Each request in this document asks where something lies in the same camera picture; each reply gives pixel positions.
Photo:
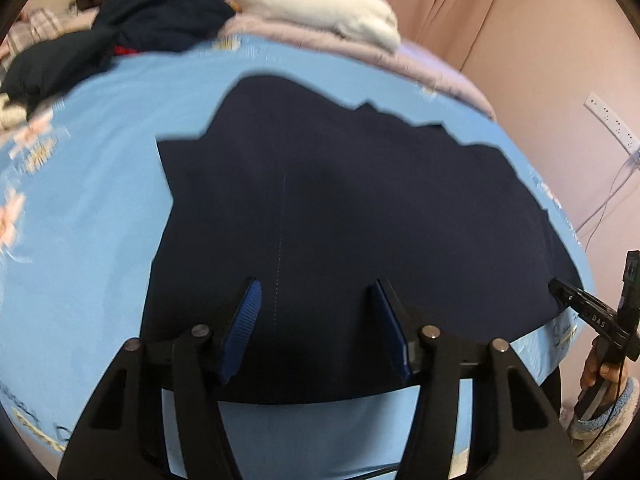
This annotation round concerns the person's right forearm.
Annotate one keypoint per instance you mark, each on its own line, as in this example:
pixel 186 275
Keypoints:
pixel 607 415

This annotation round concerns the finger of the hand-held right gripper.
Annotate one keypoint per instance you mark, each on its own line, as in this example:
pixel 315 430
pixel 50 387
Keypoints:
pixel 585 310

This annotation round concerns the person's right hand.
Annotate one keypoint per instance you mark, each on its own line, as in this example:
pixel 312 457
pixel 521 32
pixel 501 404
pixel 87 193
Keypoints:
pixel 602 367

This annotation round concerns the white wall socket strip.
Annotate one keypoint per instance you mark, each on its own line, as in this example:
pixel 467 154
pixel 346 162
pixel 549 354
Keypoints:
pixel 612 120

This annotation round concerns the pink quilt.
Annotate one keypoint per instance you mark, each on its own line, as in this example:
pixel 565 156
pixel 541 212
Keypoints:
pixel 430 70

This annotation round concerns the white folded fluffy blanket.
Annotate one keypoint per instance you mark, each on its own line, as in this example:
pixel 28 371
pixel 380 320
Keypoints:
pixel 310 2

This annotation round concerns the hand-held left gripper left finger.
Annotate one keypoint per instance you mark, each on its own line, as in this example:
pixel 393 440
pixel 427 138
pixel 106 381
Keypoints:
pixel 242 325

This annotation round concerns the blue floral bedsheet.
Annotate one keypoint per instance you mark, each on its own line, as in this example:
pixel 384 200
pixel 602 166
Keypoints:
pixel 100 210

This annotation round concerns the plaid blanket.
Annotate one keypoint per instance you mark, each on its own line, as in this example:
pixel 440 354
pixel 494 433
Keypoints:
pixel 30 25

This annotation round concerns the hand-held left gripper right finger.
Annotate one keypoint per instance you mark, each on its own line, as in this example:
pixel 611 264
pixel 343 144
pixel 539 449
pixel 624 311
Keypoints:
pixel 387 320

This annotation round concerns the navy zip jacket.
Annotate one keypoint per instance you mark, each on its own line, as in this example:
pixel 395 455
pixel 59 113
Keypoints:
pixel 350 210

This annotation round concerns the navy clothes pile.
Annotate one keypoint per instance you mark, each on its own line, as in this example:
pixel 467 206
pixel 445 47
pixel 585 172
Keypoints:
pixel 160 15

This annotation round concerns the dark folded garment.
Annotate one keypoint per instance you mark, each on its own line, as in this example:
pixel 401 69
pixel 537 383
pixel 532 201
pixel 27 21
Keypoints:
pixel 50 65

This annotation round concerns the pink curtain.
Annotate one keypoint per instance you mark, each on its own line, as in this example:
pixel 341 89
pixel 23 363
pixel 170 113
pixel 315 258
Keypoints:
pixel 425 0

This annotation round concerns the white garment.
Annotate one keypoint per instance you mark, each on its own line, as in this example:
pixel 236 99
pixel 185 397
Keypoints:
pixel 11 112

